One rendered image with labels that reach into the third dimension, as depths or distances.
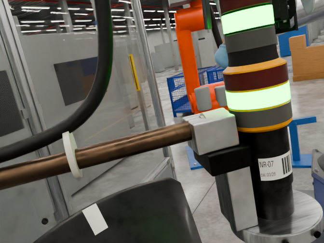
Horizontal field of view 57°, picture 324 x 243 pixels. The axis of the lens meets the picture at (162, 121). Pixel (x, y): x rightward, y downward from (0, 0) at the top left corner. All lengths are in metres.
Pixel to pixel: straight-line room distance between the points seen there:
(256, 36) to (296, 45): 9.23
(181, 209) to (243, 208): 0.16
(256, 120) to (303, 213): 0.08
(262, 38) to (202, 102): 3.80
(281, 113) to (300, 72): 9.34
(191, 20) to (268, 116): 3.97
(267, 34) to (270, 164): 0.09
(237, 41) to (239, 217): 0.12
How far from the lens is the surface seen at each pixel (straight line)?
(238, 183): 0.22
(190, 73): 4.27
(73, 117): 0.20
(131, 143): 0.20
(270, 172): 0.23
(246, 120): 0.21
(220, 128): 0.20
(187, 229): 0.37
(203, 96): 3.98
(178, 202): 0.38
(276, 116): 0.21
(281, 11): 0.46
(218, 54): 0.67
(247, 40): 0.21
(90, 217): 0.36
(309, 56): 9.46
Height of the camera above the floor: 1.60
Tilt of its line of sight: 13 degrees down
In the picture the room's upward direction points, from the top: 12 degrees counter-clockwise
